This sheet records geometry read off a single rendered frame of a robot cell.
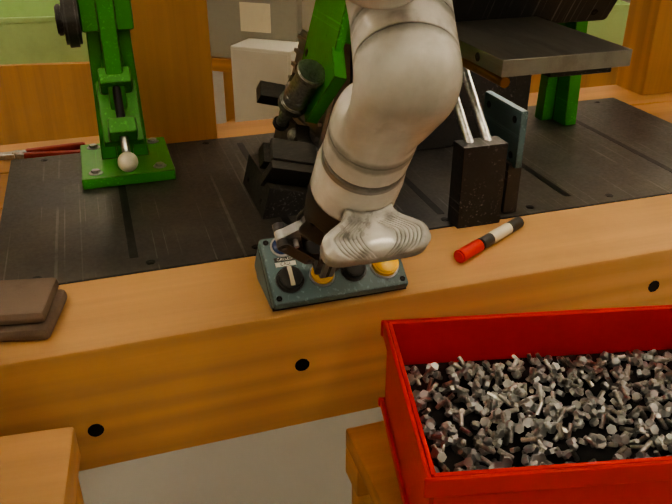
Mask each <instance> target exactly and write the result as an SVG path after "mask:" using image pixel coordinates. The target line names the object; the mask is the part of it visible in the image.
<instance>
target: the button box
mask: <svg viewBox="0 0 672 504"><path fill-rule="evenodd" d="M274 240H275V237H274V238H267V239H261V240H259V243H258V245H257V247H258V248H257V254H256V259H255V265H254V266H255V270H256V274H257V279H258V281H259V283H260V285H261V287H262V290H263V292H264V294H265V296H266V298H267V301H268V303H269V305H270V307H271V309H272V310H273V312H274V311H280V310H285V309H291V308H297V307H303V306H309V305H315V304H321V303H326V302H332V301H338V300H344V299H350V298H356V297H362V296H367V295H373V294H379V293H385V292H391V291H397V290H403V289H406V287H407V285H408V279H407V276H406V273H405V270H404V267H403V264H402V261H401V259H398V261H399V266H398V269H397V270H396V272H395V273H394V274H393V275H390V276H382V275H379V274H378V273H376V272H375V271H374V269H373V267H372V264H366V270H365V273H364V275H363V276H362V277H361V278H359V279H351V278H349V277H347V276H346V275H345V274H344V272H343V268H340V269H339V270H338V271H335V273H334V277H333V279H332V281H331V282H329V283H327V284H319V283H317V282H315V281H314V280H313V278H312V276H311V271H312V268H313V266H312V263H311V264H303V263H302V262H300V261H298V260H296V259H294V258H292V257H290V256H288V255H286V254H278V253H276V252H275V251H274V250H273V248H272V243H273V241H274ZM286 266H294V267H297V268H298V269H299V270H300V271H301V272H302V274H303V281H302V284H301V286H300V287H299V288H298V289H296V290H286V289H284V288H282V287H281V286H280V285H279V283H278V274H279V272H280V270H281V269H282V268H284V267H286Z"/></svg>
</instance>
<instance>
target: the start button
mask: <svg viewBox="0 0 672 504"><path fill-rule="evenodd" d="M398 266H399V261H398V259H397V260H391V261H385V262H378V263H372V267H373V269H374V271H375V272H376V273H378V274H379V275H382V276H390V275H393V274H394V273H395V272H396V270H397V269H398Z"/></svg>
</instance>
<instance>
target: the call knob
mask: <svg viewBox="0 0 672 504"><path fill-rule="evenodd" d="M302 281H303V274H302V272H301V271H300V270H299V269H298V268H297V267H294V266H286V267H284V268H282V269H281V270H280V272H279V274H278V283H279V285H280V286H281V287H282V288H284V289H286V290H296V289H298V288H299V287H300V286H301V284H302Z"/></svg>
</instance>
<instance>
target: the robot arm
mask: <svg viewBox="0 0 672 504"><path fill-rule="evenodd" d="M345 2H346V7H347V13H348V19H349V26H350V39H351V51H352V63H353V83H351V84H350V85H349V86H347V87H346V88H345V89H344V90H343V92H342V93H341V94H340V96H339V97H338V99H337V101H336V103H335V105H334V107H333V110H332V113H331V116H330V120H329V123H328V127H327V131H326V134H325V138H324V141H323V143H322V145H321V147H320V149H319V151H318V153H317V156H316V160H315V164H314V167H313V171H312V175H311V178H310V182H309V186H308V190H307V194H306V199H305V207H304V208H303V209H302V210H301V211H300V212H299V213H298V215H297V218H296V220H297V221H296V222H294V223H292V224H290V225H287V224H285V223H284V222H277V223H274V224H273V225H272V228H273V232H274V236H275V240H276V244H277V248H278V250H279V251H281V252H283V253H285V254H286V255H288V256H290V257H292V258H294V259H296V260H298V261H300V262H302V263H303V264H311V263H312V266H313V269H314V273H315V274H319V277H320V278H326V277H332V276H333V275H334V273H335V271H338V270H339V269H340V268H343V267H352V266H359V265H366V264H372V263H378V262H385V261H391V260H397V259H402V258H407V257H412V256H416V255H418V254H420V253H422V252H423V251H424V250H425V249H426V247H427V245H428V244H429V242H430V240H431V233H430V231H429V228H428V227H427V225H426V224H425V223H424V222H422V221H420V220H418V219H415V218H413V217H410V216H407V215H405V214H402V213H400V212H398V211H397V208H396V207H395V206H393V205H394V203H395V201H396V199H397V197H398V195H399V193H400V190H401V188H402V186H403V183H404V179H405V175H406V170H407V168H408V166H409V164H410V162H411V159H412V157H413V155H414V153H415V151H416V148H417V146H418V145H419V144H420V143H421V142H422V141H424V140H425V139H426V138H427V137H428V136H429V135H430V134H431V133H432V132H433V131H434V130H435V129H436V128H437V127H438V126H439V125H440V124H441V123H443V122H444V121H445V120H446V118H447V117H448V116H449V115H450V114H451V112H452V111H453V109H454V107H455V105H456V103H457V100H458V98H459V95H460V91H461V87H462V82H463V62H462V56H461V50H460V44H459V38H458V33H457V27H456V20H455V14H454V8H453V2H452V0H345ZM310 240H311V241H310Z"/></svg>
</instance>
